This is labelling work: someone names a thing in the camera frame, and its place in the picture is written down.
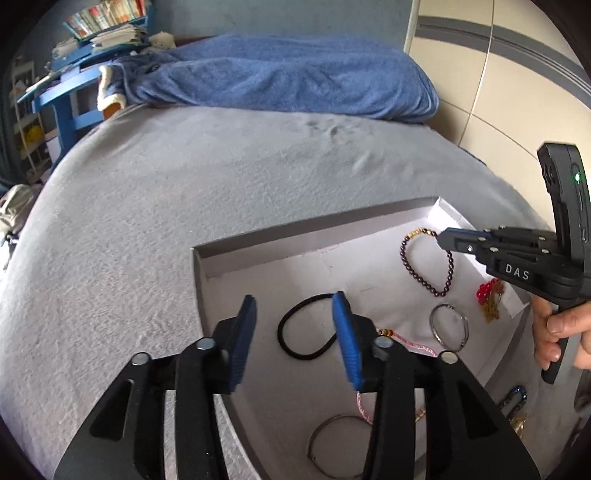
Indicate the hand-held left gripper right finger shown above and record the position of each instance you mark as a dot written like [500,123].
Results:
[346,341]

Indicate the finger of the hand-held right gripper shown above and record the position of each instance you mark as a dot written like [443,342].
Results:
[521,242]
[461,243]

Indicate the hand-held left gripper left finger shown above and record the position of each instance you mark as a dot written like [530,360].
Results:
[242,341]

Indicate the grey cardboard tray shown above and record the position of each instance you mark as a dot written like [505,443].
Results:
[258,277]

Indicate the thin silver bangle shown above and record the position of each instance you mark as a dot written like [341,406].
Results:
[318,431]

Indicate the person's right hand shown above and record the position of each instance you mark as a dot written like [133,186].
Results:
[554,325]

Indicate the beige wardrobe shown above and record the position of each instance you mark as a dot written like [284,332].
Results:
[508,92]

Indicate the grey bed cover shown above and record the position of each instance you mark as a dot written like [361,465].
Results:
[184,184]

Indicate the blue fleece blanket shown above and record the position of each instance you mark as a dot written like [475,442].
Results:
[277,78]

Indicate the blue desk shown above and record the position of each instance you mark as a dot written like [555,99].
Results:
[64,120]

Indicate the yellow toy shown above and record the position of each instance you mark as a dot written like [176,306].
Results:
[34,134]

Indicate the white plush toy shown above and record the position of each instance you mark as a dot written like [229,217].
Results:
[162,40]

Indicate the stack of papers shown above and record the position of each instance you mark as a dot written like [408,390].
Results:
[120,38]

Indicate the row of books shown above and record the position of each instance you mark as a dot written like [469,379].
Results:
[111,14]

